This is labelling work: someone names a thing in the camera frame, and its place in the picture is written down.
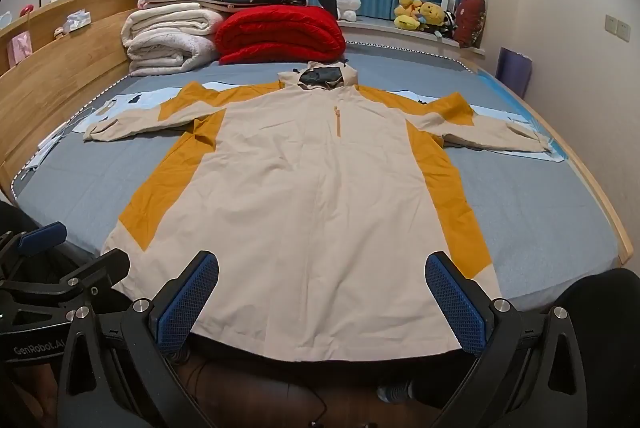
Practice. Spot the window sill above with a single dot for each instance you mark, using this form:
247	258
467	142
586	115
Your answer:
380	28

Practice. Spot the white plush toy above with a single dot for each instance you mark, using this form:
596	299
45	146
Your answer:
347	6

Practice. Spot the person's sock foot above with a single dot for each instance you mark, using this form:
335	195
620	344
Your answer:
395	392

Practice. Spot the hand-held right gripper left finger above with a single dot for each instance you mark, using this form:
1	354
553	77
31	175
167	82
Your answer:
187	303

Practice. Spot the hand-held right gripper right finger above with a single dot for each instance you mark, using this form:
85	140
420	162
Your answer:
457	308

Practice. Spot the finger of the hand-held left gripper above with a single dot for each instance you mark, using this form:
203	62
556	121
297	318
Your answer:
42	235
105	270

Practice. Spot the pale pink folded quilt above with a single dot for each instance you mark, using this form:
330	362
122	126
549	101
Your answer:
170	56

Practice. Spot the wooden bed frame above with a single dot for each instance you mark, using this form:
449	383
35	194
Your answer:
50	73

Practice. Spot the tissue pack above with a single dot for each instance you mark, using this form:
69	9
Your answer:
76	19

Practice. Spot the red folded quilt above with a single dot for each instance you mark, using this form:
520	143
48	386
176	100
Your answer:
280	33

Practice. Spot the purple bag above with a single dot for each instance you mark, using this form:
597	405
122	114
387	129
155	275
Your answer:
515	71

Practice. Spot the dark patterned blanket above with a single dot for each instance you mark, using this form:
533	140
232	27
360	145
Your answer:
250	1

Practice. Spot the white folded blanket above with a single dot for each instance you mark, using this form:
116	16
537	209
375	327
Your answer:
170	21

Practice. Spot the yellow and blue plush toy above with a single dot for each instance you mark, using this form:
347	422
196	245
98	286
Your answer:
432	14

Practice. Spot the pink paper bag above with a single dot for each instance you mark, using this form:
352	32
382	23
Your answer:
20	48

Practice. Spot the wall switch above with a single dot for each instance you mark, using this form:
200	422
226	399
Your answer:
623	30
611	23

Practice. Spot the light blue printed mat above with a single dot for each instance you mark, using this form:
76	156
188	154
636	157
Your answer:
145	101

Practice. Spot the grey bed mattress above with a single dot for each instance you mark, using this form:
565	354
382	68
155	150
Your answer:
525	218

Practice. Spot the red cushion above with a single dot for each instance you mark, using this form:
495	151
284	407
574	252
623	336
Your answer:
470	22

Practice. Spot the beige and orange jacket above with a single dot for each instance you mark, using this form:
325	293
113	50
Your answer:
310	208

